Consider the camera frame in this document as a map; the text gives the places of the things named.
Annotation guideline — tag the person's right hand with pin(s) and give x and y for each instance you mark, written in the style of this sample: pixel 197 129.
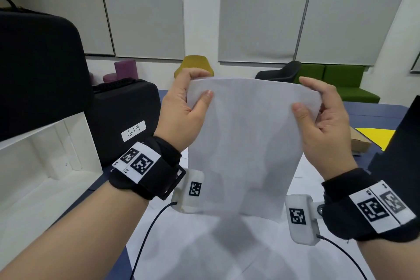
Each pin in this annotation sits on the person's right hand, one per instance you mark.
pixel 331 142

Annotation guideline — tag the person's left hand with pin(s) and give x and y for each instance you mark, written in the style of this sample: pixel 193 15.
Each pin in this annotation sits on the person's left hand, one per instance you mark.
pixel 174 119

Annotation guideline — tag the yellow folder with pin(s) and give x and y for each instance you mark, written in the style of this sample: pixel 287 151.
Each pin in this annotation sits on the yellow folder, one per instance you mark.
pixel 377 137

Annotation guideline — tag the neat white paper sheaf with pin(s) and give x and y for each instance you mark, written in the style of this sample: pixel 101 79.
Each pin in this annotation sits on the neat white paper sheaf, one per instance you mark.
pixel 249 132

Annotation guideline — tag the pile of white papers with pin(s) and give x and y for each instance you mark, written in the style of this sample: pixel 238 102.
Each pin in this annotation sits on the pile of white papers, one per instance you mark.
pixel 213 250

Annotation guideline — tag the person's right forearm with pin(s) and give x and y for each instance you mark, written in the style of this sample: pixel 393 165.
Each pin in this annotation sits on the person's right forearm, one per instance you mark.
pixel 390 260

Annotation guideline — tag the person's left forearm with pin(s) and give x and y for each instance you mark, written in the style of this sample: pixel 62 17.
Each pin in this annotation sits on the person's left forearm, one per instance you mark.
pixel 72 240

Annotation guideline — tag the brown cardboard box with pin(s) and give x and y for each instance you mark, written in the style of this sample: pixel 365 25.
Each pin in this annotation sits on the brown cardboard box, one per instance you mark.
pixel 359 142

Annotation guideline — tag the black case with white label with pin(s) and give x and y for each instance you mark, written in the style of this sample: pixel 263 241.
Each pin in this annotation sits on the black case with white label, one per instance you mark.
pixel 124 106

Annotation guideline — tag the green sofa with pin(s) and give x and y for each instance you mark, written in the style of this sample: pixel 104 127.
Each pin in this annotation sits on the green sofa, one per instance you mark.
pixel 344 86

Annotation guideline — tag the yellow armchair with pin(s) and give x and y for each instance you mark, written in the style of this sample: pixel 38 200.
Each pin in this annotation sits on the yellow armchair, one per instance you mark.
pixel 197 61

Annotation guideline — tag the tall purple stool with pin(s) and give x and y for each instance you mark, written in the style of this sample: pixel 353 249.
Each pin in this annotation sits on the tall purple stool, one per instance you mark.
pixel 126 69

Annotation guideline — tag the black fabric bag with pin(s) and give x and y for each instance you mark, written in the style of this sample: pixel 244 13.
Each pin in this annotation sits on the black fabric bag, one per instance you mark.
pixel 400 158

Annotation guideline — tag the low purple stool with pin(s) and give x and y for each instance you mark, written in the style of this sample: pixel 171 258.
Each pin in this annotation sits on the low purple stool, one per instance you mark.
pixel 109 78
pixel 91 79

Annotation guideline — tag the black armchair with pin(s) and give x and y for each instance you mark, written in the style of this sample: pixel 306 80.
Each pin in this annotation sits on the black armchair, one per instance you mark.
pixel 282 73

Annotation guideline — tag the grey roller blind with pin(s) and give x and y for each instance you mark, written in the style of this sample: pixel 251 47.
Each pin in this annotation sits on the grey roller blind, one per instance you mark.
pixel 55 4
pixel 141 7
pixel 265 10
pixel 416 60
pixel 354 10

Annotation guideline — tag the large black carrying case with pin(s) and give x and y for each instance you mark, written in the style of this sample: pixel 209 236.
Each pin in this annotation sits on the large black carrying case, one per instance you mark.
pixel 39 76

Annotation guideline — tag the open white box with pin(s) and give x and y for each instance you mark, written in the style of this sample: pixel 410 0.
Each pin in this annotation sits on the open white box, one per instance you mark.
pixel 32 174

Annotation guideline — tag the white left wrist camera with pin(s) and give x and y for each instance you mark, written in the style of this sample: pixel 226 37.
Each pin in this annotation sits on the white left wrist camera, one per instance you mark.
pixel 183 205

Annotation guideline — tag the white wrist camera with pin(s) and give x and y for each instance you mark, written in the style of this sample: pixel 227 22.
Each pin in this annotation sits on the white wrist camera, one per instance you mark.
pixel 183 205
pixel 305 234

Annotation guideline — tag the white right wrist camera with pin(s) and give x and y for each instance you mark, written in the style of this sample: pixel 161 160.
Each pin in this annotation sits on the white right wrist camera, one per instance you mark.
pixel 305 234

